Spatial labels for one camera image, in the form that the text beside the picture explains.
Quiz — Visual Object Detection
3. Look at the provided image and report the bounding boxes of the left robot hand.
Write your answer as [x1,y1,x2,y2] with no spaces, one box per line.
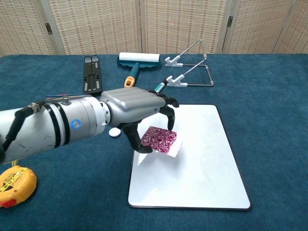
[99,87,180,154]

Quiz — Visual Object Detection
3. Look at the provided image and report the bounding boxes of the green whiteboard marker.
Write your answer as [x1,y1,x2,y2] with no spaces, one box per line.
[149,81,167,93]

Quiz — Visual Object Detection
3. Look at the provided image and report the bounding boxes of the white whiteboard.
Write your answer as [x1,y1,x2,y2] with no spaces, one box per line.
[127,103,252,212]

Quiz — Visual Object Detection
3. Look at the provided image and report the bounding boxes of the teal lint roller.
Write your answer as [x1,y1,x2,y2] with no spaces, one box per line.
[116,51,162,88]

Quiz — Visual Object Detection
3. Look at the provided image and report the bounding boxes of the black folded laptop stand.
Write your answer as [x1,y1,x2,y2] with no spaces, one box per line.
[83,55,103,97]

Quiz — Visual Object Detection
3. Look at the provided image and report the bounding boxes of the woven folding screen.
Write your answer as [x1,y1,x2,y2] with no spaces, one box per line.
[0,0,308,58]

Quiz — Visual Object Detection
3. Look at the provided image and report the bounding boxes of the blue tablecloth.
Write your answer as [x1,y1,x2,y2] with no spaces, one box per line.
[0,53,308,231]

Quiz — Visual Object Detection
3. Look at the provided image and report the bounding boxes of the yellow tape measure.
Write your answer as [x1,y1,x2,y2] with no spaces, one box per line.
[0,158,38,208]

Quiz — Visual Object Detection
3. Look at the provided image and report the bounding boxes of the wire book stand white clips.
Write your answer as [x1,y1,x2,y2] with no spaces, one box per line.
[165,39,215,88]

